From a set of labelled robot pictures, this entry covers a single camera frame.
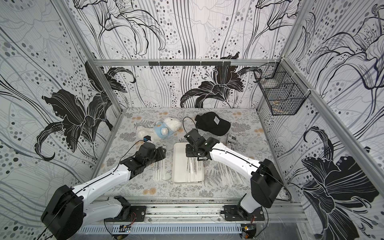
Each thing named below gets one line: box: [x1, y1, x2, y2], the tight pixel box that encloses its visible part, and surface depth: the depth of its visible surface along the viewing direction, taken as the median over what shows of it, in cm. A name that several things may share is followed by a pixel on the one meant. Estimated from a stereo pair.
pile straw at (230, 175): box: [215, 161, 246, 186], surface depth 86 cm
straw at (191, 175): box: [189, 157, 194, 182], surface depth 86 cm
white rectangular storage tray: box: [172, 142, 204, 184], surface depth 88 cm
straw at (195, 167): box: [193, 157, 198, 182], surface depth 87 cm
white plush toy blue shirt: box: [136, 117, 182, 141], surface depth 100 cm
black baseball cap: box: [194, 111, 231, 136], surface depth 107 cm
